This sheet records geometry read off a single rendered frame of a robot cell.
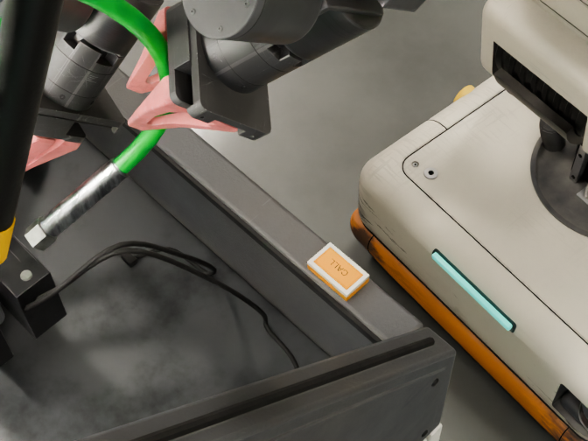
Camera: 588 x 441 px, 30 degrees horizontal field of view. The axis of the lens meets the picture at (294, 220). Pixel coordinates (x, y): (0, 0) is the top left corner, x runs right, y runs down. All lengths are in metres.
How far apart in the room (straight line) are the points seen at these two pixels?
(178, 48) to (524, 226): 1.21
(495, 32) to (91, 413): 0.71
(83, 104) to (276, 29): 0.26
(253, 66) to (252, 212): 0.36
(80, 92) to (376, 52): 1.65
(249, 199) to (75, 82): 0.28
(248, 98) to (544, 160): 1.27
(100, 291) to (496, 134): 1.00
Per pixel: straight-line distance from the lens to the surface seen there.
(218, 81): 0.71
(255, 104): 0.73
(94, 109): 0.86
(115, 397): 1.09
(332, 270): 0.99
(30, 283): 0.99
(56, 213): 0.84
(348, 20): 0.66
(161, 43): 0.73
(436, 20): 2.52
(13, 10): 0.37
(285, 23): 0.62
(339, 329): 1.03
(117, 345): 1.12
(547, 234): 1.86
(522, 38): 1.41
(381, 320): 0.98
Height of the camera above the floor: 1.81
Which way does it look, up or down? 57 degrees down
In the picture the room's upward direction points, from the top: 2 degrees counter-clockwise
